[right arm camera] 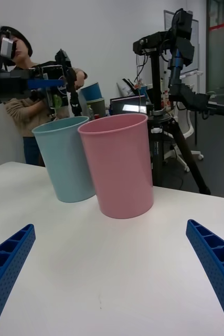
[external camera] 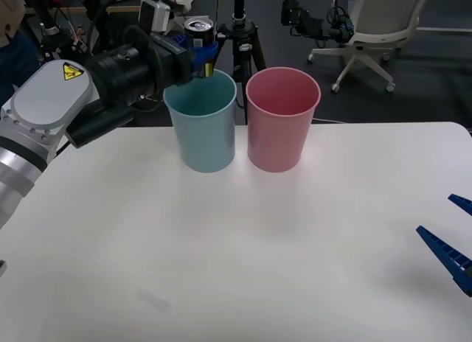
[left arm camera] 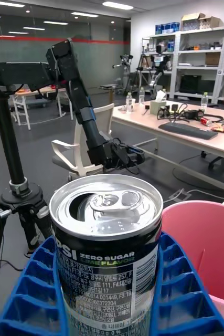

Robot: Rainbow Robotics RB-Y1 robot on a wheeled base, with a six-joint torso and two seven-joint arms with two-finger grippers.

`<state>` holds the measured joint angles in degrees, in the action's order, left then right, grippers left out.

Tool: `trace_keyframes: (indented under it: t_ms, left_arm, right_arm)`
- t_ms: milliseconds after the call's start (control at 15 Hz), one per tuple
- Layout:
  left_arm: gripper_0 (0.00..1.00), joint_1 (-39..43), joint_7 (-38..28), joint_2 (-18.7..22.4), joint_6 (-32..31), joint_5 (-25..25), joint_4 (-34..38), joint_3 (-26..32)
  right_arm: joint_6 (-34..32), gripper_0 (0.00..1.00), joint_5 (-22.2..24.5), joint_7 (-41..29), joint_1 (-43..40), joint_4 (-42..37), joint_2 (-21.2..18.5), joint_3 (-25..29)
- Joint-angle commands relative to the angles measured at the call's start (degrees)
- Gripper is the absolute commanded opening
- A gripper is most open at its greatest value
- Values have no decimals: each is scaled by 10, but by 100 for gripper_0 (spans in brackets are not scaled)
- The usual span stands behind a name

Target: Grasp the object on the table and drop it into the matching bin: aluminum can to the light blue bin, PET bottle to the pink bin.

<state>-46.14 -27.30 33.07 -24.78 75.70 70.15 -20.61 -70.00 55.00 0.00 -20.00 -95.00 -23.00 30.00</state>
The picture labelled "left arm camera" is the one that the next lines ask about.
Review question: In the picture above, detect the white plain chair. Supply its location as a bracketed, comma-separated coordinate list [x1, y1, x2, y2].
[12, 93, 31, 131]

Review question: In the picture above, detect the black keyboard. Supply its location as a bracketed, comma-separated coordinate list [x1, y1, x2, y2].
[158, 122, 219, 140]

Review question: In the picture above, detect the pale wooden desk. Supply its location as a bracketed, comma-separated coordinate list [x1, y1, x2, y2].
[111, 99, 224, 192]

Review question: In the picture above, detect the white shelf unit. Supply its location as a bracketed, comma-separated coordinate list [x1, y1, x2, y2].
[148, 25, 224, 104]

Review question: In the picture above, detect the black monitor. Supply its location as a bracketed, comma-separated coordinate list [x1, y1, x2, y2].
[179, 75, 215, 95]

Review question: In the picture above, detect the green tissue box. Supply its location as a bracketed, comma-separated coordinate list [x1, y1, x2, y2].
[150, 90, 167, 116]

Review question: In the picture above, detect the open cardboard box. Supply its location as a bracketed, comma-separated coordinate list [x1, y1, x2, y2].
[198, 15, 221, 29]
[181, 12, 206, 32]

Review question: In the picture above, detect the pink plastic bin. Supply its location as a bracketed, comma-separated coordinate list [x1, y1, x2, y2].
[161, 200, 224, 331]

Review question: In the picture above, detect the black drink can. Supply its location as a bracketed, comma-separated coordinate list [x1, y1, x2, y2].
[49, 173, 164, 336]

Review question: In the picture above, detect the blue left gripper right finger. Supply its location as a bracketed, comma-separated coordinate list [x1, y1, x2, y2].
[150, 231, 224, 336]

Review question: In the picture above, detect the white office chair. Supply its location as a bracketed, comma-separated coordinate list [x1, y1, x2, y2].
[51, 103, 115, 182]

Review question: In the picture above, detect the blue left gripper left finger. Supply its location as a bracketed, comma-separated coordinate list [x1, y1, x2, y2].
[0, 235, 70, 336]

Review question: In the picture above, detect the black tripod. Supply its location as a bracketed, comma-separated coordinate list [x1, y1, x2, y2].
[0, 61, 55, 259]

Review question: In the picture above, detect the white humanoid robot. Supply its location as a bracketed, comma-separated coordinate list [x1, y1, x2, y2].
[150, 44, 172, 95]

